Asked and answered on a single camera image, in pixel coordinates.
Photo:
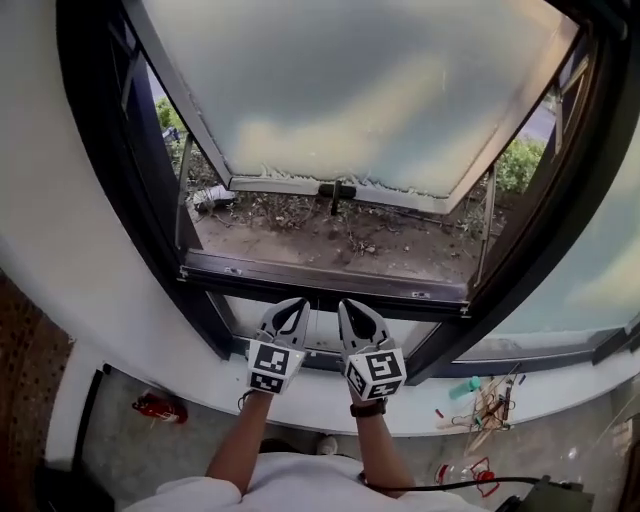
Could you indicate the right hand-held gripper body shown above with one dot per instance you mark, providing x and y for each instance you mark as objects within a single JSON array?
[{"x": 377, "y": 372}]

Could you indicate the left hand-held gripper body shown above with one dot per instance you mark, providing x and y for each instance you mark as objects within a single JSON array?
[{"x": 272, "y": 365}]

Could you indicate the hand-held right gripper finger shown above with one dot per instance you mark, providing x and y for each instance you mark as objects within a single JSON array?
[
  {"x": 344, "y": 330},
  {"x": 380, "y": 327}
]

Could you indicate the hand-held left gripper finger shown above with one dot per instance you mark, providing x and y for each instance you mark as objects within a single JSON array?
[
  {"x": 267, "y": 322},
  {"x": 302, "y": 325}
]

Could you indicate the person's right forearm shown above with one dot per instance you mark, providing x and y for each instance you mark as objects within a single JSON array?
[{"x": 377, "y": 450}]

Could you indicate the person's left forearm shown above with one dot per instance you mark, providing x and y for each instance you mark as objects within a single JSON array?
[{"x": 240, "y": 450}]

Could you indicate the frosted glass window sash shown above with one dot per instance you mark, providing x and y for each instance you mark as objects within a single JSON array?
[{"x": 350, "y": 90}]

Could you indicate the brown wristwatch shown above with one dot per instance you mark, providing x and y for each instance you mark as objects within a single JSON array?
[{"x": 369, "y": 408}]

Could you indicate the white shoe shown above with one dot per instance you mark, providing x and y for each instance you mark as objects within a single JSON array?
[{"x": 327, "y": 445}]

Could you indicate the green bottle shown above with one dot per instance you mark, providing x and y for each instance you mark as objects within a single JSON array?
[{"x": 465, "y": 387}]

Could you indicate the red fire extinguisher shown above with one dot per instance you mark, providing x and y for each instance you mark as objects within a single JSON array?
[{"x": 160, "y": 407}]

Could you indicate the person's white shirt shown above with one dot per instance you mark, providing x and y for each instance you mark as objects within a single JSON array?
[{"x": 310, "y": 487}]

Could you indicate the large clear water bottle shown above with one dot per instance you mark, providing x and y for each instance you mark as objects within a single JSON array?
[{"x": 465, "y": 475}]

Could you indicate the dark equipment pack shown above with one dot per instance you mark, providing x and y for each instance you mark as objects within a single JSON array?
[{"x": 550, "y": 495}]

